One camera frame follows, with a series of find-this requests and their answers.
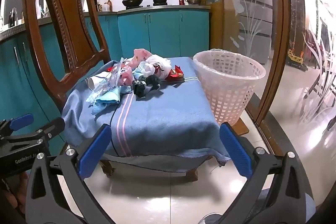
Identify yellow toy vehicle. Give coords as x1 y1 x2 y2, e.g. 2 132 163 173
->
287 48 305 67

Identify black wok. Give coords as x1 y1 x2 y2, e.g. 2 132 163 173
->
122 0 143 8

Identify carved wooden chair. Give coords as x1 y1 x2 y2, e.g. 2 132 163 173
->
20 0 112 112

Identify blue striped blanket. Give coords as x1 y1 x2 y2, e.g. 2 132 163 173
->
62 57 231 166

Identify pink printed wrapper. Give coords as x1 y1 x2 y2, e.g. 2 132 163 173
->
133 49 153 67

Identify dark kettle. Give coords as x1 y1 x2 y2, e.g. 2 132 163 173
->
9 7 19 27

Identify grey kitchen countertop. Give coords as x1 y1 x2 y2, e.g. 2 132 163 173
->
0 4 212 41

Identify light blue face mask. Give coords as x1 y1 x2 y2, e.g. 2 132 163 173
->
85 85 132 113

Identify pink crumpled wrapper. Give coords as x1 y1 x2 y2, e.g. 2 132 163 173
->
118 67 135 86

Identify etched glass sliding door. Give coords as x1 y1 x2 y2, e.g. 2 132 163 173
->
218 0 336 169

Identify grey refrigerator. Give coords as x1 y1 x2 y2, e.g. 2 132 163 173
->
235 0 273 63

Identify black crumpled wrapper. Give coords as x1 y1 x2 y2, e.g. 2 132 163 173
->
132 74 161 97

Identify white plastic bag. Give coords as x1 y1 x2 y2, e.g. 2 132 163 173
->
146 54 172 80

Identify person's left hand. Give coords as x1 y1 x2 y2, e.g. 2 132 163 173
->
2 171 30 215

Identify white blue-striped paper cup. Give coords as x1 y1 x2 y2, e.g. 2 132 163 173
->
87 76 106 90

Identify white spray bottle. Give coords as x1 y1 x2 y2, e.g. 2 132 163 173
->
34 0 44 19

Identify white plastic mesh basket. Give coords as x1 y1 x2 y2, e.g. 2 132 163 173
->
193 49 266 126

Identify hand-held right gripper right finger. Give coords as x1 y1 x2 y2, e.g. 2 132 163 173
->
219 122 315 224

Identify blue white wrapper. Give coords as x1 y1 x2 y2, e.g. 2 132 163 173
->
133 61 153 81

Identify clear plastic bag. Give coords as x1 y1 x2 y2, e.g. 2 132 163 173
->
93 57 124 94

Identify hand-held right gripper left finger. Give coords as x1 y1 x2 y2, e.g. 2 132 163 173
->
25 124 113 224

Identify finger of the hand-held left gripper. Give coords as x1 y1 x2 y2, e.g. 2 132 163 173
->
0 113 34 138
4 117 66 146

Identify teal kitchen cabinets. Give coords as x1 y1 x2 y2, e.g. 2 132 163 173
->
0 8 212 147

